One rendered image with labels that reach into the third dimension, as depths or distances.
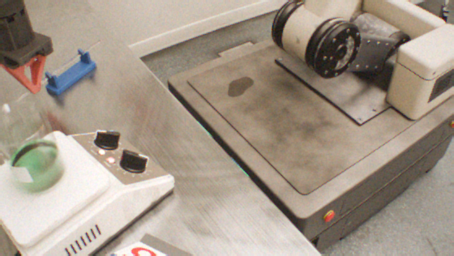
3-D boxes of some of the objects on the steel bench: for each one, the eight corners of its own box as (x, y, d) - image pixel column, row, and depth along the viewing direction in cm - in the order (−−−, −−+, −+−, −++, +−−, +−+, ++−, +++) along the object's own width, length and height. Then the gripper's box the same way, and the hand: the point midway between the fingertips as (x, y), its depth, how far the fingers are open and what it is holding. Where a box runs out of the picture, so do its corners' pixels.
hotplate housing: (117, 142, 58) (105, 100, 53) (177, 190, 52) (170, 147, 46) (-12, 233, 46) (-41, 195, 41) (36, 304, 40) (5, 271, 34)
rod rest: (85, 61, 74) (81, 45, 71) (97, 66, 72) (93, 49, 70) (45, 90, 68) (40, 74, 65) (57, 96, 66) (51, 79, 64)
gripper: (44, 4, 53) (69, 89, 64) (7, -6, 57) (34, 72, 68) (5, 27, 49) (38, 113, 60) (-29, 13, 53) (4, 93, 64)
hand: (34, 87), depth 63 cm, fingers closed, pressing on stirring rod
